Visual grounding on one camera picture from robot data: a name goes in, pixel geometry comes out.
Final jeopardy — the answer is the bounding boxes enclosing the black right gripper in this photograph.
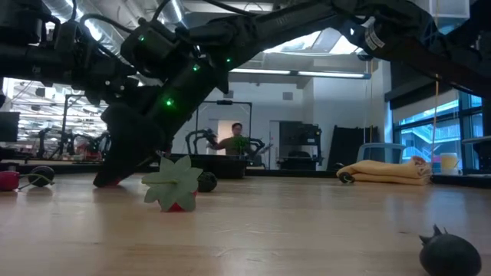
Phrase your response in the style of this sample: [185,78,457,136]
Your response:
[93,63,229,189]

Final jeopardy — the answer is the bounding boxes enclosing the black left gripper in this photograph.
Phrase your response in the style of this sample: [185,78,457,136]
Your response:
[57,28,139,103]

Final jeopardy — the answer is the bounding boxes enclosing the red strawberry green leaves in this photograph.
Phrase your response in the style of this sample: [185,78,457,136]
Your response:
[140,154,203,213]

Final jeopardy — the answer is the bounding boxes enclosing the blackberry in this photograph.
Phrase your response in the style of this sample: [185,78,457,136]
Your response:
[196,171,219,193]

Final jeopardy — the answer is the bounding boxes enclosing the small dark berry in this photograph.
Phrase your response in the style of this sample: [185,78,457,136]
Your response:
[418,224,483,276]

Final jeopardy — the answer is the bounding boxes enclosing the person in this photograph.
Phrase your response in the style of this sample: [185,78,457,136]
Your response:
[209,122,256,156]

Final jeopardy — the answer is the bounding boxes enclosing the small green background plant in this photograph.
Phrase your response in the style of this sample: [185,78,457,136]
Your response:
[232,136,251,154]

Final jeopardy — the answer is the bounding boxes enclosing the dark background monitor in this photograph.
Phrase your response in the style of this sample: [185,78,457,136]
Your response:
[0,110,21,143]

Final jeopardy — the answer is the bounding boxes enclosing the red cherry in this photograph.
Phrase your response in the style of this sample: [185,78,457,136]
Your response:
[0,170,21,192]

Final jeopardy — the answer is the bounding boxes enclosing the long ceiling light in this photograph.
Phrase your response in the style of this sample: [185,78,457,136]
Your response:
[229,67,371,80]

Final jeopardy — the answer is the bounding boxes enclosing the black equipment rack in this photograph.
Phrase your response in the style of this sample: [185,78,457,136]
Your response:
[278,121,324,170]

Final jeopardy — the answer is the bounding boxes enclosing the black panel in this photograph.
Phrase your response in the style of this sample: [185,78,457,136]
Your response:
[328,125,380,172]

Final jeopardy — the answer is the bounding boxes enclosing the white office chair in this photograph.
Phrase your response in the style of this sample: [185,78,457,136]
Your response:
[356,142,407,165]

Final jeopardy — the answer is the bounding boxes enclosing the yellow folded cloth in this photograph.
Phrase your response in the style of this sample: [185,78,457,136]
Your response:
[336,156,433,187]

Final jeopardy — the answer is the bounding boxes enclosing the pale yellow cup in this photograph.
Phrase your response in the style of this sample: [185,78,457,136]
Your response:
[440,152,460,173]

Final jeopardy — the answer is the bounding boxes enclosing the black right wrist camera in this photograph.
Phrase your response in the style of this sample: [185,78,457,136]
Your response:
[120,17,183,80]

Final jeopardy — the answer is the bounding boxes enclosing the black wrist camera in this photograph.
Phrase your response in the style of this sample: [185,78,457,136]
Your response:
[53,18,82,58]
[120,17,183,80]

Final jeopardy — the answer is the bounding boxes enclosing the black station frame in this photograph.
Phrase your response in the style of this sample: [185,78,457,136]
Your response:
[62,94,110,159]
[195,100,253,155]

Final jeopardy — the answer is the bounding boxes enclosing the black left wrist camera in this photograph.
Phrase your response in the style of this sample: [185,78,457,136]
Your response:
[53,18,82,58]

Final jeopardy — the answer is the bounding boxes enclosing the silver ventilation duct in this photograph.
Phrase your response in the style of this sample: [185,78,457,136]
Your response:
[155,0,186,25]
[41,0,133,64]

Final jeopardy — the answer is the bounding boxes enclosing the black aluminium table frame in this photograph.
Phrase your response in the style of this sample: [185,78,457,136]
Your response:
[0,160,491,189]

